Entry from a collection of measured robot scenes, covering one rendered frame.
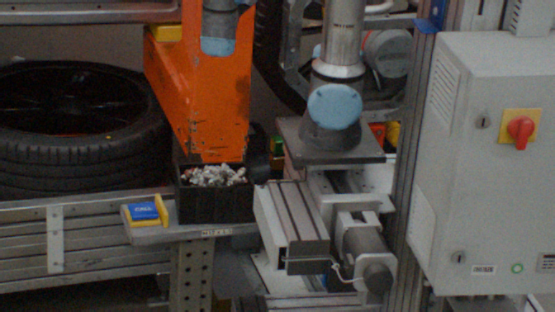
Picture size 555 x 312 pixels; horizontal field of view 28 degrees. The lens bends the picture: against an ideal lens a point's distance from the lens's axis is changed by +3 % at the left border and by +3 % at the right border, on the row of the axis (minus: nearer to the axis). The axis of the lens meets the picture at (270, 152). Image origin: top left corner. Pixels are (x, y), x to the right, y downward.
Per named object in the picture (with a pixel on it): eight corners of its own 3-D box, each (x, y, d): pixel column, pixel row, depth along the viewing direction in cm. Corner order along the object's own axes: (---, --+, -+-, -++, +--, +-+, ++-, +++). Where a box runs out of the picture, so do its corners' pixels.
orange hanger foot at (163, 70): (191, 68, 363) (193, -33, 347) (232, 137, 319) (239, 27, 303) (141, 70, 358) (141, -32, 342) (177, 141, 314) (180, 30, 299)
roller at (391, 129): (373, 109, 353) (376, 93, 350) (410, 150, 328) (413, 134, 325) (357, 111, 351) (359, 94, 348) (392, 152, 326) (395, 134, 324)
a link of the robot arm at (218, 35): (239, 41, 241) (241, -6, 236) (234, 61, 232) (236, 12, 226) (203, 38, 242) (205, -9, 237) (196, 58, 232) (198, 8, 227)
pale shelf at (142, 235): (270, 199, 308) (271, 189, 307) (288, 229, 294) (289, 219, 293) (120, 214, 296) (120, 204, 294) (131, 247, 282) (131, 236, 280)
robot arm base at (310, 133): (368, 149, 252) (372, 111, 248) (305, 151, 249) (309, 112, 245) (352, 121, 265) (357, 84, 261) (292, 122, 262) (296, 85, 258)
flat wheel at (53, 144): (113, 107, 390) (112, 45, 379) (209, 187, 342) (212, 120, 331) (-81, 144, 355) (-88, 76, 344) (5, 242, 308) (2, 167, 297)
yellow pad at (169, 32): (189, 25, 354) (189, 11, 351) (199, 40, 342) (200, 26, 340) (147, 26, 350) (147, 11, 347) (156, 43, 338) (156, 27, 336)
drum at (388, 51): (388, 50, 319) (394, 4, 312) (418, 79, 301) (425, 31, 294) (343, 53, 315) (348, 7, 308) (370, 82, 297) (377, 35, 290)
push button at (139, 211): (153, 208, 292) (153, 200, 291) (158, 221, 286) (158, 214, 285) (127, 210, 290) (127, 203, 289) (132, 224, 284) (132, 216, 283)
